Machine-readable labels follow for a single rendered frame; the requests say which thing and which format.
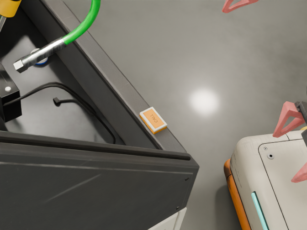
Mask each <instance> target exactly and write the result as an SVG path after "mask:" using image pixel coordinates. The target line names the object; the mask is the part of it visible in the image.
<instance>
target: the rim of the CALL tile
mask: <svg viewBox="0 0 307 230"><path fill-rule="evenodd" d="M150 109H153V111H154V112H155V113H156V114H157V116H158V117H159V118H160V119H161V120H162V121H163V123H164V125H162V126H160V127H158V128H156V129H155V128H154V127H153V126H152V124H151V123H150V122H149V121H148V119H147V118H146V117H145V116H144V114H143V113H144V112H146V111H148V110H150ZM140 115H141V116H142V117H143V119H144V120H145V121H146V122H147V124H148V125H149V126H150V128H151V129H152V130H153V131H154V132H156V131H158V130H160V129H162V128H164V127H166V126H167V124H166V123H165V121H164V120H163V119H162V118H161V116H160V115H159V114H158V113H157V111H156V110H155V109H154V108H153V107H151V108H149V109H146V110H144V111H142V112H140Z"/></svg>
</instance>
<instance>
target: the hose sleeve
mask: <svg viewBox="0 0 307 230"><path fill-rule="evenodd" d="M67 46H68V45H66V44H65V43H64V41H63V37H60V38H58V39H55V40H54V41H52V42H50V43H49V44H47V45H45V46H43V47H42V48H40V49H38V50H36V51H35V52H32V53H31V54H28V55H27V56H26V57H24V58H23V59H22V62H23V64H24V66H25V67H27V68H29V67H31V66H32V65H35V64H36V63H38V62H40V61H41V60H43V59H45V58H47V57H49V56H51V55H52V54H54V53H56V52H58V51H60V50H62V49H63V48H65V47H67Z"/></svg>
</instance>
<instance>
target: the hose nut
mask: <svg viewBox="0 0 307 230"><path fill-rule="evenodd" d="M22 59H23V58H20V59H18V60H17V61H15V62H14V66H15V69H16V71H18V72H19V73H22V72H24V71H25V70H27V69H28V68H27V67H25V66H24V64H23V62H22Z"/></svg>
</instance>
